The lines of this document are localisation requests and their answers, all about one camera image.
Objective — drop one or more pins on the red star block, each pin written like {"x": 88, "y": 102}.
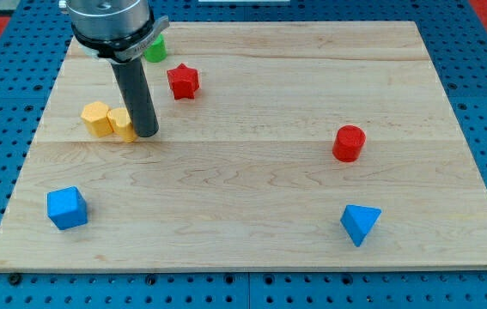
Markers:
{"x": 183, "y": 81}

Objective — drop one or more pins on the red cylinder block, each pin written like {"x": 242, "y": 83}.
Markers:
{"x": 348, "y": 143}

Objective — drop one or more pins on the yellow heart block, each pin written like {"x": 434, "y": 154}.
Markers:
{"x": 120, "y": 121}

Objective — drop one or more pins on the yellow hexagon block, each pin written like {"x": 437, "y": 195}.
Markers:
{"x": 94, "y": 116}

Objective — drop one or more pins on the blue triangular prism block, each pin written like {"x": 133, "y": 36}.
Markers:
{"x": 358, "y": 221}

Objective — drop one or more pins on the green cylinder block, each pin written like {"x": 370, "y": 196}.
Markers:
{"x": 157, "y": 51}

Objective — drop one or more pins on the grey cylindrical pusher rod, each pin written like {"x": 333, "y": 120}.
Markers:
{"x": 134, "y": 89}

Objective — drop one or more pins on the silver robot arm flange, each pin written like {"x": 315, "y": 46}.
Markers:
{"x": 118, "y": 31}

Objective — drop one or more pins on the light wooden board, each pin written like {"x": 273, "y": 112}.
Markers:
{"x": 242, "y": 177}

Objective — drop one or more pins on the blue cube block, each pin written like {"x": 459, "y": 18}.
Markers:
{"x": 66, "y": 208}

